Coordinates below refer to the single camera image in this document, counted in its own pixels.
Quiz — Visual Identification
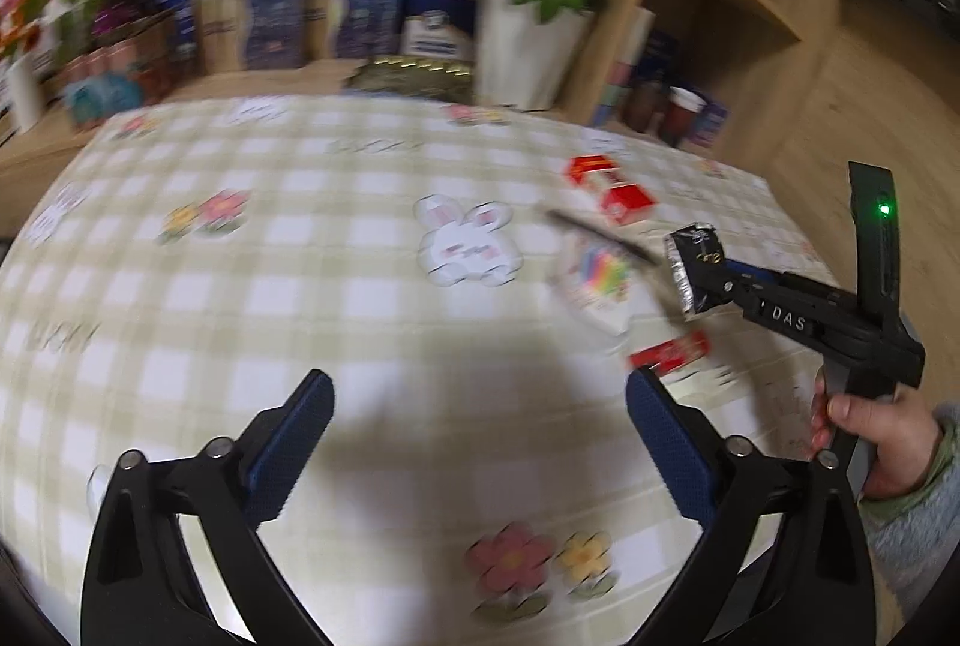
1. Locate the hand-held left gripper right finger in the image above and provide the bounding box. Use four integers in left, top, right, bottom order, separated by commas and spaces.
627, 367, 878, 646

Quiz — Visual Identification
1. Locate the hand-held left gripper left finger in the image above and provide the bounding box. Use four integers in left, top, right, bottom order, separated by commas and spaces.
79, 368, 336, 646

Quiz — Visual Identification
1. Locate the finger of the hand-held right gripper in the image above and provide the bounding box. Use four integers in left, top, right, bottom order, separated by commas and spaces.
720, 260, 782, 296
697, 282, 751, 319

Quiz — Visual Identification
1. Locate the black silver foil packet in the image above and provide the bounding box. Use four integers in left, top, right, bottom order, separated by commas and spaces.
664, 224, 725, 321

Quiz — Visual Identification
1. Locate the red sachet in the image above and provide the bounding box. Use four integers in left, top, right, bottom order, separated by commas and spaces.
628, 329, 712, 378

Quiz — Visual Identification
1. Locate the white colourful printed packet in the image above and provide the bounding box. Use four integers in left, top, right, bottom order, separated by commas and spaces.
556, 239, 632, 336

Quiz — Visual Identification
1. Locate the thin dark stick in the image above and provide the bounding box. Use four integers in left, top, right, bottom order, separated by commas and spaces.
546, 208, 665, 266

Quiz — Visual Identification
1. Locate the person's right forearm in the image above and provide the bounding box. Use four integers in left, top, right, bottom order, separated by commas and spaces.
859, 402, 960, 621

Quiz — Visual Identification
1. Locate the person's right hand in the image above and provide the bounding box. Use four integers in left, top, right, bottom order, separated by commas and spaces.
810, 374, 942, 501

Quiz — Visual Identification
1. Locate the green checked rabbit tablecloth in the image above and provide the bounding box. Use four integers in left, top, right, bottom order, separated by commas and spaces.
0, 95, 833, 646

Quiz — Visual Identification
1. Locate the red cigarette pack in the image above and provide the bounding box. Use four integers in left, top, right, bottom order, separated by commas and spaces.
598, 182, 659, 229
565, 155, 627, 191

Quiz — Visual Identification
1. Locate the small light blue box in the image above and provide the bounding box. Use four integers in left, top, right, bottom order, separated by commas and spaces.
690, 98, 730, 148

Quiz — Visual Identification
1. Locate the dark red cup white rim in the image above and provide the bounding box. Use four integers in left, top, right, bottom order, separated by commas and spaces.
660, 87, 706, 148

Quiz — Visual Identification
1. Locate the dark brown plastic cup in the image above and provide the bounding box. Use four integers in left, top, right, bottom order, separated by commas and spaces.
622, 80, 666, 133

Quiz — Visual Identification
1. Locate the dark blue printed box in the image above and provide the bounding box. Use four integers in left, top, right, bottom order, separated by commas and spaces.
649, 31, 681, 85

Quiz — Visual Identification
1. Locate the stack of pastel cups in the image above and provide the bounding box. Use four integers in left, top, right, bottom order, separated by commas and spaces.
596, 5, 657, 126

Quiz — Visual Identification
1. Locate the wooden shelf unit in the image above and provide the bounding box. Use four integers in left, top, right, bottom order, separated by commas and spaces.
555, 0, 863, 152

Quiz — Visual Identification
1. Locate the white faceted flower pot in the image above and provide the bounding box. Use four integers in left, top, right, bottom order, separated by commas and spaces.
474, 0, 597, 111

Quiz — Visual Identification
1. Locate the wooden low cabinet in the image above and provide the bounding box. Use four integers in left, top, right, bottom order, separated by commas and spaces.
0, 57, 361, 182

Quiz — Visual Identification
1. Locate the gold blister tray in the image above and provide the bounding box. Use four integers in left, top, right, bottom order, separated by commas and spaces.
345, 55, 473, 96

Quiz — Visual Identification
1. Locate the white blue carton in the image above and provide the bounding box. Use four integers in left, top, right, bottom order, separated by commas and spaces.
401, 12, 477, 66

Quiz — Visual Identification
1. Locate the teal plastic item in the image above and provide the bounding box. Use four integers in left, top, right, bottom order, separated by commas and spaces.
64, 72, 143, 126

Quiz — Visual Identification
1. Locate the gold blue gift box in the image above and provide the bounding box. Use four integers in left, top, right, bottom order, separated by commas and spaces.
304, 0, 410, 58
187, 0, 308, 73

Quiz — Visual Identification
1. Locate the wooden slat planter box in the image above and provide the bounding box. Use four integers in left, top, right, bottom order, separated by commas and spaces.
60, 12, 177, 107

